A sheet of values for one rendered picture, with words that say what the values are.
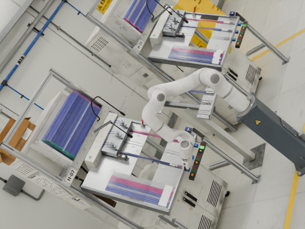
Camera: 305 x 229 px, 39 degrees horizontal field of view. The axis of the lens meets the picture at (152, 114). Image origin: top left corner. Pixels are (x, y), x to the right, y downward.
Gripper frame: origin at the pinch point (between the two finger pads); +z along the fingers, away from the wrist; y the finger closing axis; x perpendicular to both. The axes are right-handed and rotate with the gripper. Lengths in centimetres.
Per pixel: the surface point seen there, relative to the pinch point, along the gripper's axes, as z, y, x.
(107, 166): 3, -15, 61
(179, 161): 2.5, 4.3, 8.3
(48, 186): 17, -39, 106
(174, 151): 2.3, 12.1, 14.9
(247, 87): 62, 142, -16
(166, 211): 1.8, -37.9, 3.9
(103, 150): -3, -5, 67
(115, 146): -4, 0, 59
